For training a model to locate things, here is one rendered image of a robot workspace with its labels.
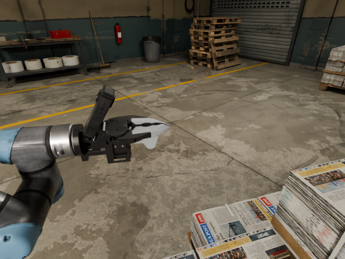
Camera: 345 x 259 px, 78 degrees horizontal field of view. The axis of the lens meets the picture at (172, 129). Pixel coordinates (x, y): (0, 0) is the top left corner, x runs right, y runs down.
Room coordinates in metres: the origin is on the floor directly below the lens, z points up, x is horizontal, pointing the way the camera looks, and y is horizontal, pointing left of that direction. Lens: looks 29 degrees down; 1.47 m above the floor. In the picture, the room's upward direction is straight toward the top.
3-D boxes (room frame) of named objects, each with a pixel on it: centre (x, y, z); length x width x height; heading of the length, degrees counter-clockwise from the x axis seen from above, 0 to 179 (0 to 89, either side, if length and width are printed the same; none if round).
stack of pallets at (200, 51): (7.07, -1.27, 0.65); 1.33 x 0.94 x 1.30; 132
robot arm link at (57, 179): (0.37, 0.31, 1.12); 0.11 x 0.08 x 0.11; 11
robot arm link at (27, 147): (0.39, 0.31, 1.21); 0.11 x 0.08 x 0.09; 101
